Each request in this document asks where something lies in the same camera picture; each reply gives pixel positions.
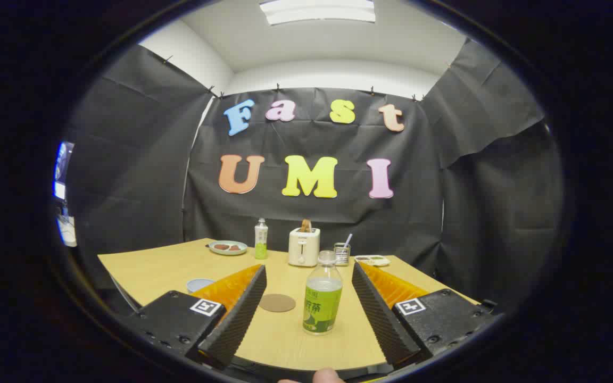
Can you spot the pale grey cup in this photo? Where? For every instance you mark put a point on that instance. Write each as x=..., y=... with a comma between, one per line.
x=199, y=284

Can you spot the round brown coaster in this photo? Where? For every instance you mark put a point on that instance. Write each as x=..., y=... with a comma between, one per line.
x=277, y=303

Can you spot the white toaster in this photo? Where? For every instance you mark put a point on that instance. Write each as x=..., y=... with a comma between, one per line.
x=304, y=247

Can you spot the white straw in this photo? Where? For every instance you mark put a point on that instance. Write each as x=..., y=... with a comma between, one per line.
x=348, y=240

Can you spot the pale green plate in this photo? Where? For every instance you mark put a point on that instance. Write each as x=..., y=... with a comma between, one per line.
x=216, y=251

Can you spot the ceiling light panel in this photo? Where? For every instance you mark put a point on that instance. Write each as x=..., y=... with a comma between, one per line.
x=317, y=11

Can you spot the brown bread slice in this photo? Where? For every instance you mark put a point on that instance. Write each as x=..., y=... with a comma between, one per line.
x=306, y=225

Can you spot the white device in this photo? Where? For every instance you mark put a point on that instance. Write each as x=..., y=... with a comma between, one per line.
x=67, y=229

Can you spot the wooden table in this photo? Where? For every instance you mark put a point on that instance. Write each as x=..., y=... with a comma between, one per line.
x=168, y=266

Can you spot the small capped green bottle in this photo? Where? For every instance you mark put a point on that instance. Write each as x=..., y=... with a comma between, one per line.
x=261, y=244

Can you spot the white divided tray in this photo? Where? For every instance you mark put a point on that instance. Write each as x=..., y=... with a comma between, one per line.
x=373, y=260

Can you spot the black backdrop cloth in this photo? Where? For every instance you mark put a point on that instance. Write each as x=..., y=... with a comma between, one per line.
x=312, y=218

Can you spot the green label juice bottle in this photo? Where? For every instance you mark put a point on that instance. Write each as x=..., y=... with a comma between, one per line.
x=321, y=308

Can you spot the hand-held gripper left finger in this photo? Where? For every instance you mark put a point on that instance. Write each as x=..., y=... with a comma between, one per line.
x=237, y=324

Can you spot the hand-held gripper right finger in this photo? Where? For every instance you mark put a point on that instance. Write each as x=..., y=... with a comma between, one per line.
x=383, y=324

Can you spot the computer monitor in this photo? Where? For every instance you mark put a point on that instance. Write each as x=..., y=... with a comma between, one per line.
x=61, y=170

